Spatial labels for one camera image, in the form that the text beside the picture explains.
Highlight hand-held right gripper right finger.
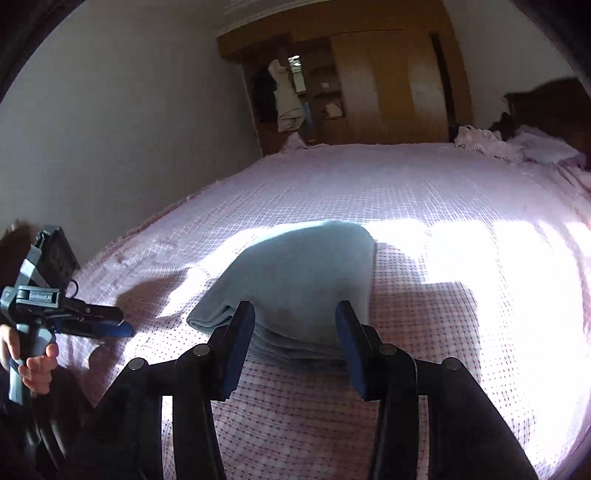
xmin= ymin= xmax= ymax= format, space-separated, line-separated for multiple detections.
xmin=335 ymin=300 xmax=539 ymax=480

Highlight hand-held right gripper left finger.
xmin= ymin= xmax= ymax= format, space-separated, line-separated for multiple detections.
xmin=69 ymin=300 xmax=257 ymax=480

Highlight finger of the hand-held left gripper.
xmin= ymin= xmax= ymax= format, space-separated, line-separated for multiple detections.
xmin=54 ymin=322 xmax=136 ymax=342
xmin=60 ymin=299 xmax=125 ymax=325

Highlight light blue pants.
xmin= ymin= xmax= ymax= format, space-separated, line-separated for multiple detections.
xmin=187 ymin=220 xmax=377 ymax=374

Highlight person's left hand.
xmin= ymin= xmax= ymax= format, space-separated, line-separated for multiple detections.
xmin=0 ymin=324 xmax=61 ymax=396

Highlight bed with checked sheet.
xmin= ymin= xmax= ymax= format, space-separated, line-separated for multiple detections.
xmin=51 ymin=136 xmax=591 ymax=480

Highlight white crumpled clothes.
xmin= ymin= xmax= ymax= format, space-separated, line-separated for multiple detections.
xmin=454 ymin=124 xmax=505 ymax=158

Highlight dark hanging garment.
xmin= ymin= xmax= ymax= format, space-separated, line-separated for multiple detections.
xmin=250 ymin=68 xmax=279 ymax=126

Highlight beige hanging garment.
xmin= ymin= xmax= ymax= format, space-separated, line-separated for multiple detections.
xmin=269 ymin=59 xmax=308 ymax=133

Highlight wooden wardrobe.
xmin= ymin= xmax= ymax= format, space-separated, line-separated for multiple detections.
xmin=217 ymin=28 xmax=474 ymax=158

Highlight dark wooden headboard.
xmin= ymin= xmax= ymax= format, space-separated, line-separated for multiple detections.
xmin=488 ymin=76 xmax=591 ymax=158

